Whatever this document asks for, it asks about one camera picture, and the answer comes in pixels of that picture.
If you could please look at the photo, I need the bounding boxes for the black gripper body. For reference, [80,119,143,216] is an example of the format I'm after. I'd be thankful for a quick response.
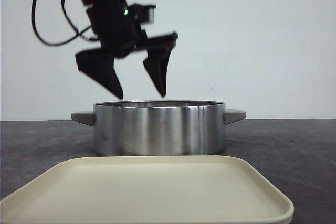
[87,4,178,58]

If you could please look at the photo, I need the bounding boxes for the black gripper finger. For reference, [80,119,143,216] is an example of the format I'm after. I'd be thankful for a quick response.
[143,46,174,97]
[75,49,123,99]

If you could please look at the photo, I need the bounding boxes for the stainless steel pot grey handles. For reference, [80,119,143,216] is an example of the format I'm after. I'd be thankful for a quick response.
[71,100,246,156]

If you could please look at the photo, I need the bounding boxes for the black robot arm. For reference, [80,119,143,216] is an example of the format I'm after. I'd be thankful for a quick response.
[76,0,178,99]

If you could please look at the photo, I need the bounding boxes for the cream rectangular plastic tray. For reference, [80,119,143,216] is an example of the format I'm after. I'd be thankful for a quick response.
[1,156,294,223]

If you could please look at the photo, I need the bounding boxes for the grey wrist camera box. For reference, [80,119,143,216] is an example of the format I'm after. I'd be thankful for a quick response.
[129,4,156,24]

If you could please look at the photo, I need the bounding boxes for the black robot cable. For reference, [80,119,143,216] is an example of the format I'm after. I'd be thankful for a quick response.
[30,0,93,47]

